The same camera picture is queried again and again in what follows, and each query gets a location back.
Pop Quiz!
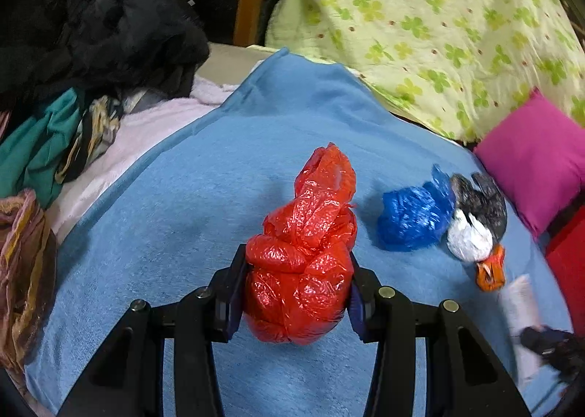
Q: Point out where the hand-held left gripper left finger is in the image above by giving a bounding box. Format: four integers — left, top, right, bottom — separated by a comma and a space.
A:
57, 243, 250, 417

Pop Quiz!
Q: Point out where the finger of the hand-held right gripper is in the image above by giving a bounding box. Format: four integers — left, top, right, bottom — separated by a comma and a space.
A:
521, 326, 579, 381

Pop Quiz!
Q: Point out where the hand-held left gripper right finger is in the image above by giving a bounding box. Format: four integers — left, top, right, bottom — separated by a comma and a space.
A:
347, 253, 533, 417

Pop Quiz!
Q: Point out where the red plastic bag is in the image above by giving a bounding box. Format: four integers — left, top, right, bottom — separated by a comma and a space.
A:
244, 144, 359, 345

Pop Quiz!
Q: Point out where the red paper bag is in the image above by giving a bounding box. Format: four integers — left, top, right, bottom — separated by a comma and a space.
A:
544, 216, 585, 326

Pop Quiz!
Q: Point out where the orange plastic bag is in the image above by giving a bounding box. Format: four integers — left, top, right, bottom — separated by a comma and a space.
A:
475, 244, 507, 293

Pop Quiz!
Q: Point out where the blue plastic bag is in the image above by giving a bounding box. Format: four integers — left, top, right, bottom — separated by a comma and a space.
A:
381, 164, 457, 252

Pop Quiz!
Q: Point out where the blue blanket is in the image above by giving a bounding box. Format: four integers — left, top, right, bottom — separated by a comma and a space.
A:
25, 48, 577, 417

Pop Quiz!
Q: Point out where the black plastic bag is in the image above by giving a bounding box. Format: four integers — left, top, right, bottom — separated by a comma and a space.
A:
445, 171, 508, 262

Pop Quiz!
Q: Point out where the magenta pillow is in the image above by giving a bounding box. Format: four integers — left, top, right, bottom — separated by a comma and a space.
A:
473, 88, 585, 242

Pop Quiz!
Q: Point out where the pink towel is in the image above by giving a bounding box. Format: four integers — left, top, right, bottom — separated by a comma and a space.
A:
46, 42, 270, 244

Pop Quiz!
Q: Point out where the brown pink cloth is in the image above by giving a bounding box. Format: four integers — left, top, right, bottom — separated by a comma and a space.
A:
0, 189, 58, 381

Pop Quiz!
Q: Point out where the patterned scarf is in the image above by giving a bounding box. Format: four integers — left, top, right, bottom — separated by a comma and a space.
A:
55, 95, 124, 185

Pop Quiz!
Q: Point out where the teal cloth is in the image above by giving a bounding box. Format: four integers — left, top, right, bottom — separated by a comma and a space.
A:
0, 88, 87, 208

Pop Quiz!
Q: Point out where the black cloth pile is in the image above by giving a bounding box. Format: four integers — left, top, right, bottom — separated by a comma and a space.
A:
0, 0, 211, 100

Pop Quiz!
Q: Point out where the green floral quilt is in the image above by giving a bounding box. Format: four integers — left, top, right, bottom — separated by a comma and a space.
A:
265, 0, 585, 144

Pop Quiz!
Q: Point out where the wooden furniture frame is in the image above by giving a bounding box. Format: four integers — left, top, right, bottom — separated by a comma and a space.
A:
174, 0, 286, 48

